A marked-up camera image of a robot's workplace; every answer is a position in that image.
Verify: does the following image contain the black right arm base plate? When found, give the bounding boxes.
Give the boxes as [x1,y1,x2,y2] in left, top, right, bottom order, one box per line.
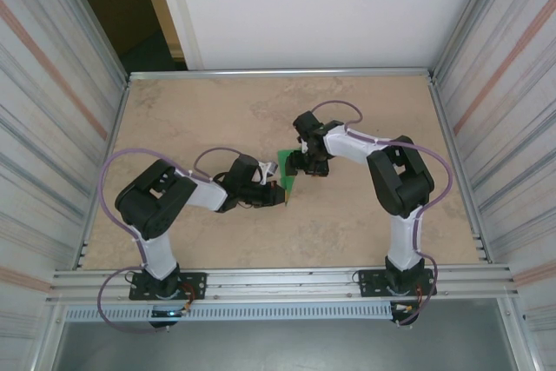
[358,268,435,298]

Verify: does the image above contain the aluminium table edge rail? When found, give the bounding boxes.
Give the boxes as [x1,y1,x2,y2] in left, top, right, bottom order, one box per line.
[76,77,132,271]
[127,67,436,83]
[427,75,494,264]

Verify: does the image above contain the red orange base wires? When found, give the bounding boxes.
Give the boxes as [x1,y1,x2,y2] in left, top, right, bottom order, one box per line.
[178,283,197,316]
[401,283,429,316]

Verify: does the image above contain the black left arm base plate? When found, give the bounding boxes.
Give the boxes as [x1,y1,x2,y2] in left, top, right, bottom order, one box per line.
[128,270,208,302]

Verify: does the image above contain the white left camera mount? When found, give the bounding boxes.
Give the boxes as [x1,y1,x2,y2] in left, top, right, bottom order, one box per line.
[258,161,280,183]

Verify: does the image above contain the slotted grey cable duct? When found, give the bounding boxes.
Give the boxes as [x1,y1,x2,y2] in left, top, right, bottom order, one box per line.
[63,303,394,323]

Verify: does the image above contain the grey metal sheet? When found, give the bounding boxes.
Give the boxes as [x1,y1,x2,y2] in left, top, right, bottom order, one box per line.
[51,321,518,371]

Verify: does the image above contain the white door frame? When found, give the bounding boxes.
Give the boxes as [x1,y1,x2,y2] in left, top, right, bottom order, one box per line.
[134,0,204,71]

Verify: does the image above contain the small circuit board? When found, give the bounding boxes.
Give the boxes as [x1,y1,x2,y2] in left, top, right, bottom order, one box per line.
[149,308,189,319]

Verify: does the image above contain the green paper sheet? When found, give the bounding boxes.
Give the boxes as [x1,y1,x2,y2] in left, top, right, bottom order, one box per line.
[276,148,301,208]

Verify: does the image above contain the corrugated enclosure side panel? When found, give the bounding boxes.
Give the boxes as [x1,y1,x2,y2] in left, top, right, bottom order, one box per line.
[0,0,130,341]
[434,0,556,346]

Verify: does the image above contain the long aluminium mounting rail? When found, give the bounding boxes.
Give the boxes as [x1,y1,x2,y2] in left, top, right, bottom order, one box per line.
[45,262,521,305]

